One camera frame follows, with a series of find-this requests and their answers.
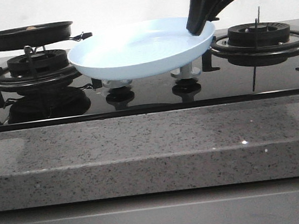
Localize light blue plate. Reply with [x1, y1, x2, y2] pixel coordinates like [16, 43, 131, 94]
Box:
[67, 17, 215, 81]

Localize brown meat pieces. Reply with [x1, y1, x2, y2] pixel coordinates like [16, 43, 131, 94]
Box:
[26, 26, 37, 30]

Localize black frying pan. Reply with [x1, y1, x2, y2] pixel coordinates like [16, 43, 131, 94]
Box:
[0, 21, 73, 47]

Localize right black gas burner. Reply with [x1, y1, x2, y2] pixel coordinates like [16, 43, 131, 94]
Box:
[227, 22, 290, 47]

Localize black gas burner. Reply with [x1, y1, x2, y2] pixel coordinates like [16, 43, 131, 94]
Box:
[227, 22, 290, 47]
[7, 49, 69, 77]

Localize right black pan support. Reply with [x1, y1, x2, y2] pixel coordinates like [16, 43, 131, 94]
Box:
[196, 1, 299, 63]

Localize black pan support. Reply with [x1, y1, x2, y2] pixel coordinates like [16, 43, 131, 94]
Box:
[0, 36, 83, 90]
[196, 1, 299, 63]

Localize black glass stove top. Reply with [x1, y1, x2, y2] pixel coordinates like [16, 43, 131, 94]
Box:
[0, 19, 299, 132]

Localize right silver stove knob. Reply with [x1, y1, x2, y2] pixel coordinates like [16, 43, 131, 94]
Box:
[170, 63, 201, 80]

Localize silver stove knob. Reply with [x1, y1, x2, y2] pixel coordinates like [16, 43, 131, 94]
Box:
[170, 63, 201, 80]
[102, 79, 132, 89]

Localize left silver stove knob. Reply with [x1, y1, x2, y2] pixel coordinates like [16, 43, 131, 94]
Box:
[102, 79, 132, 89]

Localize left black gas burner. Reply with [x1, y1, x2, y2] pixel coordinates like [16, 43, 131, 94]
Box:
[7, 49, 69, 77]

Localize left black pan support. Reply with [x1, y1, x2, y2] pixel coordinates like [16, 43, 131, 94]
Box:
[0, 36, 83, 90]

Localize chrome wire pan trivet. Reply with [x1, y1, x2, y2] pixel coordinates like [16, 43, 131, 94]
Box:
[0, 30, 94, 58]

